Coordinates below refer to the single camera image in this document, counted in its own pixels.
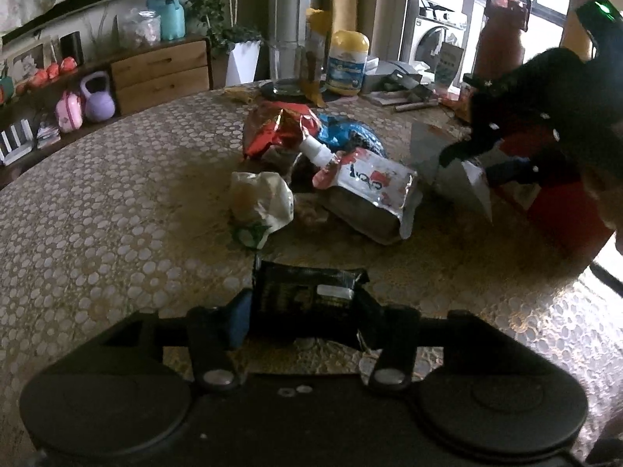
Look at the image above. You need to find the black speaker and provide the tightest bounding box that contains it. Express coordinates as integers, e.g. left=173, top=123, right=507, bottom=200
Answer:
left=59, top=32, right=85, bottom=67

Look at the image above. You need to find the purple kettlebell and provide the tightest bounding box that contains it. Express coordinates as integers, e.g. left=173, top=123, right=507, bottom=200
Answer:
left=79, top=71, right=118, bottom=123

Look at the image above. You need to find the metal pen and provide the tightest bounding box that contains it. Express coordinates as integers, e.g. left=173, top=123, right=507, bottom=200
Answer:
left=394, top=99, right=442, bottom=113

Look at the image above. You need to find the white planter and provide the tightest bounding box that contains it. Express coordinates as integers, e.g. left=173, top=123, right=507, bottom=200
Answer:
left=225, top=39, right=263, bottom=88

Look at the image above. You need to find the grey box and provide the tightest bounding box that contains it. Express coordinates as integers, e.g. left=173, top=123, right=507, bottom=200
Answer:
left=363, top=58, right=424, bottom=96

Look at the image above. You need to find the red water bottle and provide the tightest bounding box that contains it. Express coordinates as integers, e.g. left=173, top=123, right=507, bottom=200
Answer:
left=474, top=0, right=531, bottom=81

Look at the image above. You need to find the teal bottle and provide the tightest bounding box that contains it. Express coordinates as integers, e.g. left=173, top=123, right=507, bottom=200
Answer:
left=147, top=0, right=187, bottom=42

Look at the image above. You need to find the yellow-lid wipes canister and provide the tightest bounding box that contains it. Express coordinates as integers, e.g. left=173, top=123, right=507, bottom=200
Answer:
left=325, top=30, right=370, bottom=97

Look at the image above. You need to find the dark round coaster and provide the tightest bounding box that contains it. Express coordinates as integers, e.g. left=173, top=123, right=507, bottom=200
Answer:
left=259, top=78, right=328, bottom=101

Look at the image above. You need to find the red cardboard box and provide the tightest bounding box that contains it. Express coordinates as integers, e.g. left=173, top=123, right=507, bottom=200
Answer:
left=491, top=131, right=617, bottom=269

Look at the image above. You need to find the yellow standing snack bag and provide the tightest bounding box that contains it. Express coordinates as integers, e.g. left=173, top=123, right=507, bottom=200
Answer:
left=299, top=8, right=332, bottom=108

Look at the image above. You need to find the black snack packet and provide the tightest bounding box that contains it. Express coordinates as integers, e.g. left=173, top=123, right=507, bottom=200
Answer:
left=252, top=255, right=378, bottom=351

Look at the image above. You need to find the white slatted rack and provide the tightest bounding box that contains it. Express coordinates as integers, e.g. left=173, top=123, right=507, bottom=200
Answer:
left=0, top=121, right=38, bottom=167

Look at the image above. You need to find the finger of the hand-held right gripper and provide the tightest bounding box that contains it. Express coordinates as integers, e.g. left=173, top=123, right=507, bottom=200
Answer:
left=437, top=132, right=503, bottom=167
left=486, top=154, right=585, bottom=186

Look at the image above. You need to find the pink case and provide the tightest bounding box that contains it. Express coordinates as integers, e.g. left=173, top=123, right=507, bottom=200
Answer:
left=55, top=90, right=84, bottom=133

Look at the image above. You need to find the red snack bag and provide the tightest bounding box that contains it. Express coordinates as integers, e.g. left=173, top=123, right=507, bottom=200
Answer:
left=242, top=102, right=322, bottom=162

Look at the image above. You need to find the wooden sideboard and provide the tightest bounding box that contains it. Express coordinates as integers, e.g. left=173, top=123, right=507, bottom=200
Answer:
left=0, top=34, right=213, bottom=178

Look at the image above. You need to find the white green carton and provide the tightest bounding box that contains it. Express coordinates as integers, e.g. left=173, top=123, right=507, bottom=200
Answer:
left=435, top=41, right=466, bottom=89

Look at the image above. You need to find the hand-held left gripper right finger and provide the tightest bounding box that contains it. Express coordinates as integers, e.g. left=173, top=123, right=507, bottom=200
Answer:
left=359, top=297, right=533, bottom=394

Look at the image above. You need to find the white washing machine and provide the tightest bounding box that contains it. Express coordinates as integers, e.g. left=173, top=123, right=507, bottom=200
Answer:
left=399, top=0, right=471, bottom=77

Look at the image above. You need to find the small stack of packets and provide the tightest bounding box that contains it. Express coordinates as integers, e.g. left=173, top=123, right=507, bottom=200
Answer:
left=36, top=124, right=62, bottom=149

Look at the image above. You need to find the patterned tablecloth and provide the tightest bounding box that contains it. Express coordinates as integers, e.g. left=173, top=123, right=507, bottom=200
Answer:
left=0, top=78, right=623, bottom=467

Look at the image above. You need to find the green potted plant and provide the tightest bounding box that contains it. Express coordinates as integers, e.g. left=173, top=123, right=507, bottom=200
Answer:
left=168, top=0, right=264, bottom=55

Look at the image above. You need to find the clear drinking glass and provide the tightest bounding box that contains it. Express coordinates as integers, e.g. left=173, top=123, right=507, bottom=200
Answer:
left=269, top=41, right=307, bottom=95

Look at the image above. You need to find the blue snack bag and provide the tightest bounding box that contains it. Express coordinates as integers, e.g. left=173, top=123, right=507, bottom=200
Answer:
left=316, top=113, right=388, bottom=159

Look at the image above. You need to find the cream green snack packet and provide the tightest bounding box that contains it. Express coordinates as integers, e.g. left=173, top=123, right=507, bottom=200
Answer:
left=230, top=171, right=296, bottom=250

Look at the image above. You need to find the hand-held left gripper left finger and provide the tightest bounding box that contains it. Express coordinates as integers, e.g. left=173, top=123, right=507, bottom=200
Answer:
left=73, top=290, right=254, bottom=393

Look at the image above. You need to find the silver red-print snack packet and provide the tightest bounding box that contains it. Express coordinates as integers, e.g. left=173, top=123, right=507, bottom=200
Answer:
left=314, top=148, right=422, bottom=245

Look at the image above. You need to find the clear plastic jar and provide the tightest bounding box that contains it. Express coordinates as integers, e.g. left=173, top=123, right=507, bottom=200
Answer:
left=119, top=9, right=162, bottom=50

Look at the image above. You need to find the plain silver snack packet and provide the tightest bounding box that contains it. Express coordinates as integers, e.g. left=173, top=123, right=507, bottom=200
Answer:
left=411, top=121, right=495, bottom=223

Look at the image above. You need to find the picture frame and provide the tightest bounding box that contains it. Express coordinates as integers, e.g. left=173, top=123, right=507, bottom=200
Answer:
left=5, top=39, right=55, bottom=86

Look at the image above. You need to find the grey pipe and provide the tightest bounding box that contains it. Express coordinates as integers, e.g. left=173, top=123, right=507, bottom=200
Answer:
left=269, top=0, right=304, bottom=45

